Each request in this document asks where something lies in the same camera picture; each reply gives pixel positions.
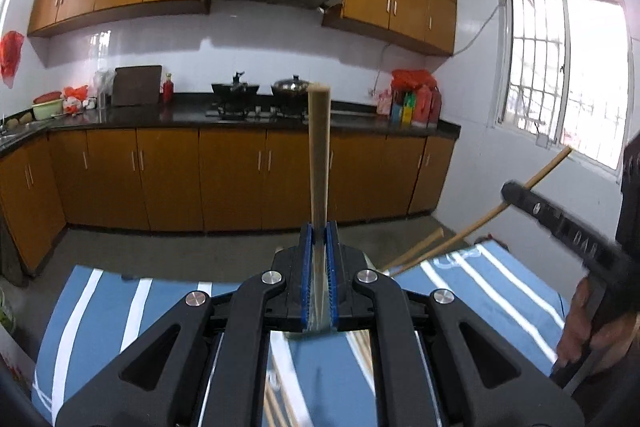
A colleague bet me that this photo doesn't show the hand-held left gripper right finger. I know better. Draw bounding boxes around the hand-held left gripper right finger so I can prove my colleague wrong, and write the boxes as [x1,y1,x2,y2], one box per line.
[324,221,586,427]

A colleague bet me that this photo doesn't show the clear plastic cups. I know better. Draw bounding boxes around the clear plastic cups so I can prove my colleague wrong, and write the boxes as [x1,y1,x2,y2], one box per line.
[95,69,115,108]

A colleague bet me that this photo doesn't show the black kitchen countertop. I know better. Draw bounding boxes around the black kitchen countertop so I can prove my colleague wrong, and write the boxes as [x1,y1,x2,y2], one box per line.
[0,93,462,158]

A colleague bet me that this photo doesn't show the red plastic bag over bottles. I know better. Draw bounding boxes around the red plastic bag over bottles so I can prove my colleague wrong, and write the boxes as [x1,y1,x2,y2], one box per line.
[391,69,437,92]

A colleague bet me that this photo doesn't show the gas stove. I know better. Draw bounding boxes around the gas stove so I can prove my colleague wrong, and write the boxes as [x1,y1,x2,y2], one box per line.
[206,104,307,120]

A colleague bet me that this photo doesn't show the person's right hand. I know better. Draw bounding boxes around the person's right hand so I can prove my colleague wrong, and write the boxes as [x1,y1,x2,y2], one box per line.
[556,279,596,368]

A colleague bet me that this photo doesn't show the dark wooden cutting board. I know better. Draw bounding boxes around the dark wooden cutting board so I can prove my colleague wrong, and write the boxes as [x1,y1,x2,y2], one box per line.
[111,65,163,106]

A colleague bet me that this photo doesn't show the wooden base cabinets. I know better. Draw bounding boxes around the wooden base cabinets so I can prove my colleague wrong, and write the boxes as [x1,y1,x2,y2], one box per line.
[0,127,456,278]

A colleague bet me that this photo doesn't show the dark green cloth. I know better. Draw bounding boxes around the dark green cloth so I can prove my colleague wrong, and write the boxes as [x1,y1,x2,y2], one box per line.
[0,212,26,288]

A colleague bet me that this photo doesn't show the red plastic bag on wall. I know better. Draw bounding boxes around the red plastic bag on wall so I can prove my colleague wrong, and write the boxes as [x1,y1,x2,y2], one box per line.
[0,31,25,80]

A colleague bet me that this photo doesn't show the steel pot with lid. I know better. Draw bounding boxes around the steel pot with lid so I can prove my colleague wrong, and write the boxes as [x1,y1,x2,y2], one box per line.
[271,75,308,98]

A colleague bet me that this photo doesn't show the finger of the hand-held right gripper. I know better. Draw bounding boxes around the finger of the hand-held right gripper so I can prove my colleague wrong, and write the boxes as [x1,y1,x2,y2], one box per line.
[501,181,633,280]

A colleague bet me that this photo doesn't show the green basin with red lid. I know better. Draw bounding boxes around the green basin with red lid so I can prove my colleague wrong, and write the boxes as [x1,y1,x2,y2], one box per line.
[32,92,65,120]

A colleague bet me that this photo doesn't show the barred window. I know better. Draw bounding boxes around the barred window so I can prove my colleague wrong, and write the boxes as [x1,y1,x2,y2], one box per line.
[497,0,631,180]

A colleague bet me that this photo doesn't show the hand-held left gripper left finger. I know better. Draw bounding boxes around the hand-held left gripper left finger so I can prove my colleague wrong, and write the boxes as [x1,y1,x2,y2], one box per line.
[54,223,316,427]

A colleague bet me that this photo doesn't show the red white plastic bag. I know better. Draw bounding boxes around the red white plastic bag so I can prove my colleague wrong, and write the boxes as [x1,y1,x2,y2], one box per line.
[62,86,90,112]

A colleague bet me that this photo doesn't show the black wok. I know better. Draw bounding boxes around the black wok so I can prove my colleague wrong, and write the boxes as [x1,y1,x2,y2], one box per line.
[211,71,261,96]

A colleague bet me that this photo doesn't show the group of condiment bottles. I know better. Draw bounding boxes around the group of condiment bottles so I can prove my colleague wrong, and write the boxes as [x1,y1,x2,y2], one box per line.
[377,84,443,128]

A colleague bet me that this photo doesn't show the white wall cable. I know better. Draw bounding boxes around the white wall cable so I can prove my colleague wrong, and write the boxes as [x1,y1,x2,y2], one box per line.
[452,4,501,56]

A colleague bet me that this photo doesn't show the blue white striped tablecloth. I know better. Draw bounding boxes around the blue white striped tablecloth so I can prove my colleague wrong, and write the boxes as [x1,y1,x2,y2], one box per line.
[31,241,571,427]

